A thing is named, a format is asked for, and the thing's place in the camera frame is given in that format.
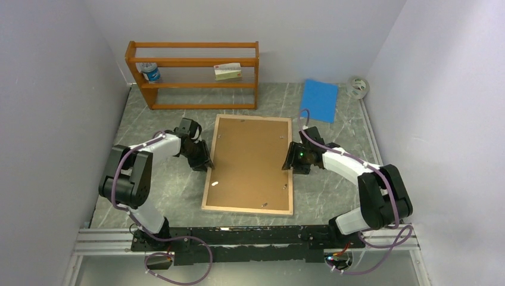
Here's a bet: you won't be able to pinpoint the small white green box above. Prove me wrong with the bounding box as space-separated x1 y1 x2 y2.
214 63 242 80

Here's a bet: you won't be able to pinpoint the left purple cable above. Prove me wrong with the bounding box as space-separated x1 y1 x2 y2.
110 130 214 286

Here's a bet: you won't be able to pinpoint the purple cable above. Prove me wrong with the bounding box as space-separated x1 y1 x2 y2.
110 130 214 286
297 108 414 276

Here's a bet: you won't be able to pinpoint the clear tape roll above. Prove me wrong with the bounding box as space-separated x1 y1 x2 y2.
345 76 370 100

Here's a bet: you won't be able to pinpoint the blue white small jar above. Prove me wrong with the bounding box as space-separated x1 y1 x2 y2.
139 63 161 82

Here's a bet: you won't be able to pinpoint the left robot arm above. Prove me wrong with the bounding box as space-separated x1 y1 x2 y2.
98 117 214 250

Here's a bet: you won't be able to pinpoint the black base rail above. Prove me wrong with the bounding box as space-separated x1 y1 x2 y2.
130 225 365 266

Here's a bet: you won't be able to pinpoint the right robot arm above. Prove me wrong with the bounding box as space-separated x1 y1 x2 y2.
282 126 413 247

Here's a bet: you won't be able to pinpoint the brown cardboard backing board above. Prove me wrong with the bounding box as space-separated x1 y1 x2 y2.
205 117 291 212

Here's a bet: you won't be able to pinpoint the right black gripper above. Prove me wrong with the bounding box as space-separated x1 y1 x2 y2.
282 141 310 175

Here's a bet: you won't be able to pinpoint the blue foam mat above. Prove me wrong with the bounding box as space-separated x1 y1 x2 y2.
300 79 339 123

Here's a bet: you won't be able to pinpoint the orange wooden shelf rack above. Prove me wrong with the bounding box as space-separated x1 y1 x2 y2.
124 41 260 110

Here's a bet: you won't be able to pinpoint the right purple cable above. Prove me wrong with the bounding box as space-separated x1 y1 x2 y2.
297 108 414 276

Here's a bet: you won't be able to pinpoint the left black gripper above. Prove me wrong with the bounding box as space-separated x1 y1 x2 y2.
182 139 215 172

